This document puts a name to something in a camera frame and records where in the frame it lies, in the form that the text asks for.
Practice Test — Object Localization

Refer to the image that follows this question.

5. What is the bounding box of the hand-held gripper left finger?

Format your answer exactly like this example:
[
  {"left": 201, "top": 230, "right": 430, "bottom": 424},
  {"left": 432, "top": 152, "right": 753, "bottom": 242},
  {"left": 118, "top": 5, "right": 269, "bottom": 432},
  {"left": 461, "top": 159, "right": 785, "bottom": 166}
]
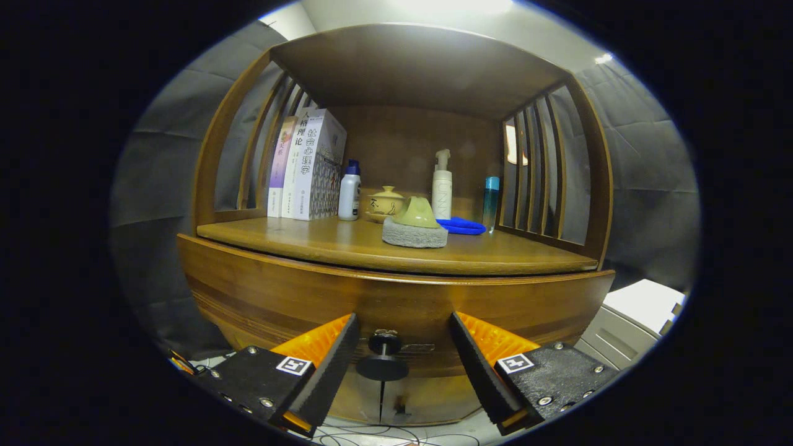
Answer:
[{"left": 195, "top": 313, "right": 360, "bottom": 439}]

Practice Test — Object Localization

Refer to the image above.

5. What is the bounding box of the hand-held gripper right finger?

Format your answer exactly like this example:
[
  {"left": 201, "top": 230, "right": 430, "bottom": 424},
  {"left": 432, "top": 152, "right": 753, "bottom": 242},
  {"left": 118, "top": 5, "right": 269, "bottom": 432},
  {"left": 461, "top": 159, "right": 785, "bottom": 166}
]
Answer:
[{"left": 449, "top": 311, "right": 620, "bottom": 436}]

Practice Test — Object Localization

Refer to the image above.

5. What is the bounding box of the black drawer knob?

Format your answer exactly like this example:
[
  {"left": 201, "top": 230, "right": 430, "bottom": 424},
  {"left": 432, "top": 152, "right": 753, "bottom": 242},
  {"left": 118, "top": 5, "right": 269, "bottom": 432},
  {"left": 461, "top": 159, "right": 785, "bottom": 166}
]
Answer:
[{"left": 356, "top": 330, "right": 410, "bottom": 382}]

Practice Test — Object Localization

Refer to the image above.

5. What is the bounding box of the brown wooden drawer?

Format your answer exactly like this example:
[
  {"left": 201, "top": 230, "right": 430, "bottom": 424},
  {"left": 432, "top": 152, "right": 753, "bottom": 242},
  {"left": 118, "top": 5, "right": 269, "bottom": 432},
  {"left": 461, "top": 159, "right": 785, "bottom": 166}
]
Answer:
[{"left": 177, "top": 234, "right": 616, "bottom": 378}]

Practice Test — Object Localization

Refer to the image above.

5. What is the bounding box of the green handled scrub sponge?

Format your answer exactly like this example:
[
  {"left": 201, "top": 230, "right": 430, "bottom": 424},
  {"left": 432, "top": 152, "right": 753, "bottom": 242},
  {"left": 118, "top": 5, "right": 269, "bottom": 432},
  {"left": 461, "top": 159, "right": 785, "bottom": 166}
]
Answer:
[{"left": 382, "top": 196, "right": 449, "bottom": 249}]

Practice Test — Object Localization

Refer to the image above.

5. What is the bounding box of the wooden cabinet door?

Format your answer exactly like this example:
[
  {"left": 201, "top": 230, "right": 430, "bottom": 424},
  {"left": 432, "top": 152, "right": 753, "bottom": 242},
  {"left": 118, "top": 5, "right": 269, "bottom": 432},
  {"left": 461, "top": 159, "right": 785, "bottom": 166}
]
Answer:
[
  {"left": 328, "top": 370, "right": 382, "bottom": 425},
  {"left": 381, "top": 375, "right": 484, "bottom": 426}
]

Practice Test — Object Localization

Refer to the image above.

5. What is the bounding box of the wooden countertop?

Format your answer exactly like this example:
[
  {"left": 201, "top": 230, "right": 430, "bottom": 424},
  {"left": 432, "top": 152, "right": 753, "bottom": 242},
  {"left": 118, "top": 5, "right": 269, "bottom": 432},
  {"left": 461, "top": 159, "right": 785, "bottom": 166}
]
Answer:
[{"left": 196, "top": 217, "right": 600, "bottom": 276}]

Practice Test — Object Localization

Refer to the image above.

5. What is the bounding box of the brown wooden cabinet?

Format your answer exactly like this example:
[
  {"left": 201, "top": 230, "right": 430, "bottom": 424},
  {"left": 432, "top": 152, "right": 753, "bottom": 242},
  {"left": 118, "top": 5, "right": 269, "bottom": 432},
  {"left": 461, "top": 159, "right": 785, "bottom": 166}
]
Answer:
[{"left": 192, "top": 24, "right": 614, "bottom": 427}]

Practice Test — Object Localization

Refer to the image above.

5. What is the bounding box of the blue cloth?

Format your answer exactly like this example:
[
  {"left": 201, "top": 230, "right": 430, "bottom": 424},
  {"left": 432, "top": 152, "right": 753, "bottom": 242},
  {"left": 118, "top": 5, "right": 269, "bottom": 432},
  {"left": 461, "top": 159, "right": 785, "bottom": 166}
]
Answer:
[{"left": 436, "top": 216, "right": 487, "bottom": 236}]

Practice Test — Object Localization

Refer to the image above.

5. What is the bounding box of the orange black device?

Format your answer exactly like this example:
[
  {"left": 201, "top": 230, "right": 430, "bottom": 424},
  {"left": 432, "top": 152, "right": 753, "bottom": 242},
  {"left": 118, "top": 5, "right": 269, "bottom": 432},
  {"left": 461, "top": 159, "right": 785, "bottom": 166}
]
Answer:
[{"left": 169, "top": 349, "right": 208, "bottom": 376}]

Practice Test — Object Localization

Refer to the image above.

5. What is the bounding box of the teal glass bottle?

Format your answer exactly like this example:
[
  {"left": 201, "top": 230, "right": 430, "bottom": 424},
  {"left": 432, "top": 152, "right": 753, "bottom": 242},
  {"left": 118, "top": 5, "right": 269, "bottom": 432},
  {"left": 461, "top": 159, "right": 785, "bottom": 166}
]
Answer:
[{"left": 482, "top": 177, "right": 500, "bottom": 233}]

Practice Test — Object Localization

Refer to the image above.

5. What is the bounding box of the yellow lidded teacup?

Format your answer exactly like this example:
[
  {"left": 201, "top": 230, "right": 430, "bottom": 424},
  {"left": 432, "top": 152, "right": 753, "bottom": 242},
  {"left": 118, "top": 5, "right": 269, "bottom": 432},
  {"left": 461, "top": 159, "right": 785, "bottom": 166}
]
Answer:
[{"left": 364, "top": 186, "right": 406, "bottom": 224}]

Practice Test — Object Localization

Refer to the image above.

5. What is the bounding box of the white bottle blue cap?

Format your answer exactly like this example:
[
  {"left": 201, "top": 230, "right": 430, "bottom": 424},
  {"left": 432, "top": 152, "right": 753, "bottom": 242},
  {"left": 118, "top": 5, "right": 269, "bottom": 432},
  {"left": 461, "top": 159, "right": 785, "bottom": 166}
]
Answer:
[{"left": 338, "top": 159, "right": 362, "bottom": 222}]

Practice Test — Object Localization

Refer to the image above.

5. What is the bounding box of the white pump bottle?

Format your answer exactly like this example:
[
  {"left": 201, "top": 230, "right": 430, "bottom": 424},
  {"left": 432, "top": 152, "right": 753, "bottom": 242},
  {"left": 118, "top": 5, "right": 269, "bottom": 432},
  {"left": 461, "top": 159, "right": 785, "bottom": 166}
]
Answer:
[{"left": 431, "top": 149, "right": 453, "bottom": 221}]

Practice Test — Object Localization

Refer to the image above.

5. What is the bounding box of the thin white book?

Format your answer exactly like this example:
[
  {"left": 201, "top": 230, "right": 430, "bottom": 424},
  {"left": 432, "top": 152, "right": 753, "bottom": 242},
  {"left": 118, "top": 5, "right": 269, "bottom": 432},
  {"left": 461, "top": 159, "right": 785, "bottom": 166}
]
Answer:
[{"left": 281, "top": 110, "right": 310, "bottom": 219}]

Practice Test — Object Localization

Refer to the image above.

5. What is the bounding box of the thick white patterned book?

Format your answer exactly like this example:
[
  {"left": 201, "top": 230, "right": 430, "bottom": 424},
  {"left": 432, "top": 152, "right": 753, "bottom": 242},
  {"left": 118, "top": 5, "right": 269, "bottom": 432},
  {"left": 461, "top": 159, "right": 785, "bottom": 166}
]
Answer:
[{"left": 293, "top": 108, "right": 348, "bottom": 221}]

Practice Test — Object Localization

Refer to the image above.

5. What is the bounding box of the pink book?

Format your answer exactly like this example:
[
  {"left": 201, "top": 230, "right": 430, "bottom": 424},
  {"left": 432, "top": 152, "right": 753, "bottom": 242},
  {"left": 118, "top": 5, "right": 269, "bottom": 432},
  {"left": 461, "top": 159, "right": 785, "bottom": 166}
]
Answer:
[{"left": 268, "top": 116, "right": 299, "bottom": 218}]

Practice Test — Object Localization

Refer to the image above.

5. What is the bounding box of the large ceiling light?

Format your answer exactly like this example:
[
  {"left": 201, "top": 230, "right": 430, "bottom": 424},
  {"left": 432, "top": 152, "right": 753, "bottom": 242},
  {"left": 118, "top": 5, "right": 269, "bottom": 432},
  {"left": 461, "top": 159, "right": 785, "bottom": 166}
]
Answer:
[{"left": 396, "top": 0, "right": 515, "bottom": 14}]

